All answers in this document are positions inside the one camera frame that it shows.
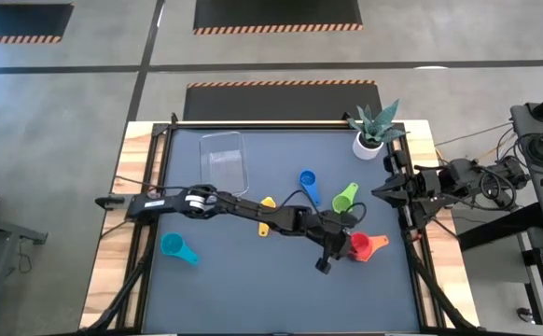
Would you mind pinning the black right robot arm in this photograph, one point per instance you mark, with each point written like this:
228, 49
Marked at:
458, 179

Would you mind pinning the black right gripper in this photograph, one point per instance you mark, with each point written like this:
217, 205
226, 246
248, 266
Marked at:
411, 191

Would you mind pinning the black table frame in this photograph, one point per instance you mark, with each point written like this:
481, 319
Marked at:
161, 130

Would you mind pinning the clear plastic basket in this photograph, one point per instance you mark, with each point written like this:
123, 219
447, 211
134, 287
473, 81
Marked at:
222, 158

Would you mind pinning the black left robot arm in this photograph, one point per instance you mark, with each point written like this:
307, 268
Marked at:
253, 212

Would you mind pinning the grey metal desk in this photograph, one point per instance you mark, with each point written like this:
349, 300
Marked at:
5, 226

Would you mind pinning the grey workstation cart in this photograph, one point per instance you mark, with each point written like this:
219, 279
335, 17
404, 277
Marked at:
528, 116

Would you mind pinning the blue measuring cup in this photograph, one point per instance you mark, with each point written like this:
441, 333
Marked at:
307, 178

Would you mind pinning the black computer mouse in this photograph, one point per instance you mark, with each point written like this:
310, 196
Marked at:
525, 315

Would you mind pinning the green plant in white pot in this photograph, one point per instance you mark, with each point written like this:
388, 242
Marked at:
367, 148

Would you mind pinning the red measuring cup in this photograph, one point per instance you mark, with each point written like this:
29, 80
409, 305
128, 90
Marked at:
361, 246

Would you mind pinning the black orange-striped floor mat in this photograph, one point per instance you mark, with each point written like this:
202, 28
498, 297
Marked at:
276, 102
19, 21
276, 14

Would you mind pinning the yellow measuring cup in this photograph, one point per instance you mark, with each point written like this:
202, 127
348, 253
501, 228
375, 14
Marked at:
268, 202

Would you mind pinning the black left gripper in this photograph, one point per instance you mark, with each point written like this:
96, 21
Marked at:
334, 242

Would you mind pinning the green measuring cup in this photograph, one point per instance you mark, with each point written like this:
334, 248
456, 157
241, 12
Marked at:
343, 201

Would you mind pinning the blue-grey table mat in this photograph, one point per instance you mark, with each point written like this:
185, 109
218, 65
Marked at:
253, 303

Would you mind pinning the teal measuring cup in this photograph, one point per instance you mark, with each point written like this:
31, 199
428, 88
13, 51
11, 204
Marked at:
173, 243

